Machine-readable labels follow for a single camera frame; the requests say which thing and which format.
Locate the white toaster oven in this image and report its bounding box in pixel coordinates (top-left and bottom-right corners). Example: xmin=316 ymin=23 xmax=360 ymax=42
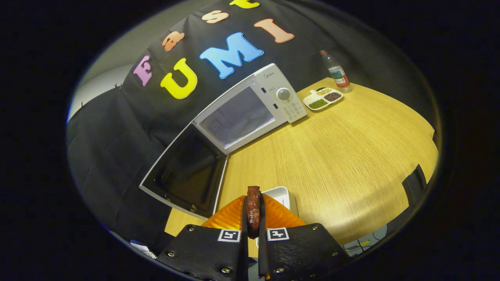
xmin=139 ymin=63 xmax=308 ymax=220

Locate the white divided bean dish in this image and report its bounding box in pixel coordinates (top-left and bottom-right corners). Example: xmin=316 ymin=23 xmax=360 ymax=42
xmin=303 ymin=87 xmax=344 ymax=111

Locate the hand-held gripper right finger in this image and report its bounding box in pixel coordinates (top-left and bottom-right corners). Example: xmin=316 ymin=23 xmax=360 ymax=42
xmin=258 ymin=194 xmax=350 ymax=281

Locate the small white tray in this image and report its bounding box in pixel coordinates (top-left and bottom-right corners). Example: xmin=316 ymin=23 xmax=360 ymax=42
xmin=261 ymin=186 xmax=298 ymax=217

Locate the clear plastic water bottle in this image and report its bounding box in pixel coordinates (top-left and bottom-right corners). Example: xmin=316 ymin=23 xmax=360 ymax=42
xmin=320 ymin=50 xmax=353 ymax=93

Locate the black chair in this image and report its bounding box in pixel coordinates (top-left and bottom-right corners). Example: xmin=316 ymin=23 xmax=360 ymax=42
xmin=402 ymin=164 xmax=428 ymax=205

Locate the dark red meat slice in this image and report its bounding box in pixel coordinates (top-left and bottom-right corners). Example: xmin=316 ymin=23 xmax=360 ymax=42
xmin=246 ymin=186 xmax=261 ymax=239

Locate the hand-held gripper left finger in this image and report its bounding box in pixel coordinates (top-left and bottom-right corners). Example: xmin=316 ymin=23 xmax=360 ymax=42
xmin=156 ymin=195 xmax=249 ymax=281

